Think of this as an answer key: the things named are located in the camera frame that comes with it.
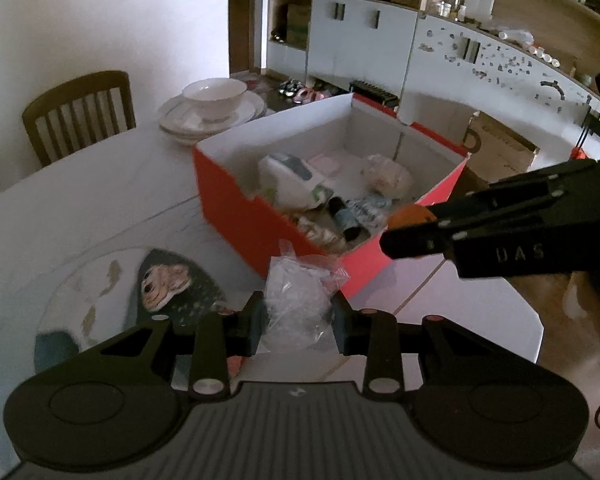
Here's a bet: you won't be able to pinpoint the white desktop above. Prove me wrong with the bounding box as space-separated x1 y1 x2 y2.
0 102 544 392

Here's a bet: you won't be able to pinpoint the pink packet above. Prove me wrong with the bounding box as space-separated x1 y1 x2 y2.
305 152 349 177

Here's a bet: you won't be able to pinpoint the dark wooden door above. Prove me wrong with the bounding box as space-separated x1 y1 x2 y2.
229 0 267 75

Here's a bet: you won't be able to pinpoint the wooden chair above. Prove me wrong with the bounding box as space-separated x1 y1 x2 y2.
21 70 137 169

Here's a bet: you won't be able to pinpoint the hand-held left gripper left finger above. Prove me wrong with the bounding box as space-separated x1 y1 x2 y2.
92 291 269 402

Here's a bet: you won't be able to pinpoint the white plastic containers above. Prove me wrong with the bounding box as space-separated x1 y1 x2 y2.
461 0 497 22

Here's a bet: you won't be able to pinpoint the clear blue wrapper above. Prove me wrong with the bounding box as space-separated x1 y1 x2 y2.
347 195 394 235

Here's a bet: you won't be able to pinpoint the round fish print placemat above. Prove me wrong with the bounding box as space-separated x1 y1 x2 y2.
33 246 229 387

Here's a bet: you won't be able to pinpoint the clear bag of food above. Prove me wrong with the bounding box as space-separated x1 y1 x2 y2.
362 154 414 197

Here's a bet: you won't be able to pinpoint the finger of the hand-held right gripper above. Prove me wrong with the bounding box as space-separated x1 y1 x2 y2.
379 210 548 262
419 157 600 223

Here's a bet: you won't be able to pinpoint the stack of white plates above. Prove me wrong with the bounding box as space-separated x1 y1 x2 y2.
158 90 264 133
157 97 268 147

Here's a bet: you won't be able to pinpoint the silver snack packet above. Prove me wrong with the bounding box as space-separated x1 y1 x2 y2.
297 214 349 255

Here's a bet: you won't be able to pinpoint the clear plastic bag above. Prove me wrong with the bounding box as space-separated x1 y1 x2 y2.
261 240 351 354

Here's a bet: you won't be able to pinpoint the white teal packet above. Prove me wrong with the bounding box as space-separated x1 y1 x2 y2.
256 152 334 209

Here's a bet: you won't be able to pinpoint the large grey-white cabinet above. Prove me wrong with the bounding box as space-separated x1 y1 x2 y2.
265 0 600 161

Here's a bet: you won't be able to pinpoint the brown cardboard carton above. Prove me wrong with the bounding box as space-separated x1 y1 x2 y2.
463 114 539 177

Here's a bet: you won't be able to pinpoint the red cardboard box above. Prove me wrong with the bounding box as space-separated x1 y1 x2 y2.
192 92 474 302

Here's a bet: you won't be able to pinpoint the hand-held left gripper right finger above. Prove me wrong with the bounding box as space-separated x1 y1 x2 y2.
332 292 501 402

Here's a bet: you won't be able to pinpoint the small black bottle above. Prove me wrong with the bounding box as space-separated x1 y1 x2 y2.
327 196 364 242

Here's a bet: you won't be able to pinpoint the white bowl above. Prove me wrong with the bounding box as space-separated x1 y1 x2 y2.
181 78 249 122

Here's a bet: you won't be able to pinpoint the orange fruit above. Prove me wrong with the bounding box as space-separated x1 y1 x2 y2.
391 203 439 232

